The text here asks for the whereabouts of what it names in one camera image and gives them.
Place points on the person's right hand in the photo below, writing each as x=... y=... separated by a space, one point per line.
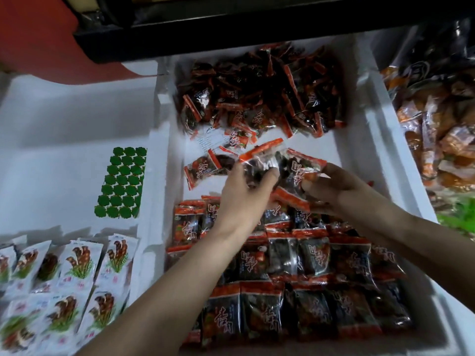
x=341 y=192

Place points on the person's left hand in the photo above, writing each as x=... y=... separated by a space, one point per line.
x=241 y=200

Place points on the dark red snack packet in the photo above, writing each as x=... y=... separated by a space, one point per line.
x=261 y=158
x=297 y=174

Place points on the pile of brown packets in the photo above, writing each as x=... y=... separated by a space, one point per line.
x=434 y=122

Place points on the pile of green packets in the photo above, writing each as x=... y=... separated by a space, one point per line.
x=461 y=215

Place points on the pile of dark red packets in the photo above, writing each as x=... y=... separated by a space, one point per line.
x=260 y=77

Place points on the pile of white printed packets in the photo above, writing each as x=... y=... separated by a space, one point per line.
x=59 y=293

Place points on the person's left forearm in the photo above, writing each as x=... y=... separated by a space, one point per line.
x=159 y=300

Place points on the person's right forearm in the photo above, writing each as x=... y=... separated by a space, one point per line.
x=430 y=248

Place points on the small white paper slip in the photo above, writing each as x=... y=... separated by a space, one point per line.
x=211 y=137

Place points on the green leaf-pattern sheet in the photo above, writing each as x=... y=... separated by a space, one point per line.
x=120 y=181

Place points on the black metal guard rail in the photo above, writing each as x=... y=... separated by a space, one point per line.
x=260 y=26

